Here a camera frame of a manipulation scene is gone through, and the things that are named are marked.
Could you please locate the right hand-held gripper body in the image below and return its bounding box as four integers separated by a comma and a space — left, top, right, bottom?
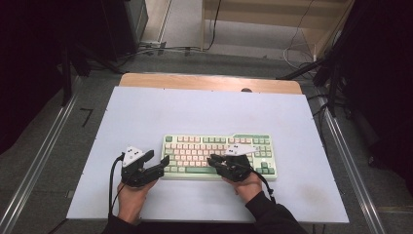
223, 143, 258, 183

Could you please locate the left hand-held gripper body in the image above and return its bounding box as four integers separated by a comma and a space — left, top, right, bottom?
121, 145, 157, 188

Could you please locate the green and beige keyboard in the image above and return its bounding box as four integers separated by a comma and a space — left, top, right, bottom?
161, 133, 279, 181

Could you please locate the person's right hand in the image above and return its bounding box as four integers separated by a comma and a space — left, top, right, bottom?
223, 172, 264, 205

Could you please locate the person's left hand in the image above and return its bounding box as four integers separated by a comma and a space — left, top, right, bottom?
116, 177, 159, 226

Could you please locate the white table mat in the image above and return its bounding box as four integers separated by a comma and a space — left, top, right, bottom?
65, 85, 351, 224

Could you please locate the black metal stand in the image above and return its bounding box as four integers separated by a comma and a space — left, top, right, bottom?
276, 53, 356, 119
58, 41, 125, 107

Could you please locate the grey power strip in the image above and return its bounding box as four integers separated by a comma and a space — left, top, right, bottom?
139, 40, 168, 50

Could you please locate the black cabinet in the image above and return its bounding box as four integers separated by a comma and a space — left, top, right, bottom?
99, 0, 150, 63

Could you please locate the dark curtain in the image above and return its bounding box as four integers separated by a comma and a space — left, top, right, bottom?
0, 0, 109, 155
335, 0, 413, 188

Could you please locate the light wooden shelf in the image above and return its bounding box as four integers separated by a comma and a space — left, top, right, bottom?
200, 0, 356, 60

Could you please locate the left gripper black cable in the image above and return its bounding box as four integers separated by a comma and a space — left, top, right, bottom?
107, 151, 127, 218

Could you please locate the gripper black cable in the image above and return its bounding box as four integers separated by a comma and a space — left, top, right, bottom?
107, 151, 127, 218
248, 169, 278, 205

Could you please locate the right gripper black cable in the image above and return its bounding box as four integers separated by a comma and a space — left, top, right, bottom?
248, 169, 278, 205

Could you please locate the aluminium floor rail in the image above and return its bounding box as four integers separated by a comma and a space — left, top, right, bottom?
0, 93, 80, 234
315, 97, 388, 234

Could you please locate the black floor cable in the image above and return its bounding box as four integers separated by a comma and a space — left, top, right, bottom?
116, 44, 204, 67

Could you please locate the black hanging cable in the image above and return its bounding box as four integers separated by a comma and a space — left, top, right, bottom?
206, 0, 223, 52

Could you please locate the white cable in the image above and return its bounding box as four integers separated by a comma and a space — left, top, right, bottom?
282, 0, 319, 71

